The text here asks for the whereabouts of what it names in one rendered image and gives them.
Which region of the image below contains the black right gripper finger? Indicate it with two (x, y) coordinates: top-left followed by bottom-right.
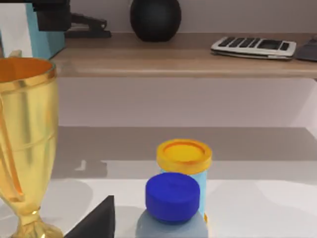
(63, 195), (115, 238)

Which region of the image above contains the light blue rack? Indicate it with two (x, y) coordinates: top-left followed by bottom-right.
(0, 0), (67, 60)

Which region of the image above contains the black stapler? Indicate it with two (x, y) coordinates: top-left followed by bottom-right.
(64, 13), (112, 39)

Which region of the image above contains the grey bottle with blue cap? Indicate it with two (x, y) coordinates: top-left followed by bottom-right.
(135, 173), (209, 238)

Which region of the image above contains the light blue can, yellow lid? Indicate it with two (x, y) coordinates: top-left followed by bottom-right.
(156, 139), (213, 223)

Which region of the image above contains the gold trophy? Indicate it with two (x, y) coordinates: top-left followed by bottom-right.
(0, 57), (64, 238)

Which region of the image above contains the wooden shelf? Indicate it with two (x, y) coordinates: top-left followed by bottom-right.
(51, 32), (317, 79)

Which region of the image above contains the white and black calculator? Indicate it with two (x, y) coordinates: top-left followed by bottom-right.
(211, 36), (297, 60)

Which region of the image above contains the dark grey flat object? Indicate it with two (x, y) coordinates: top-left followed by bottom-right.
(293, 36), (317, 62)

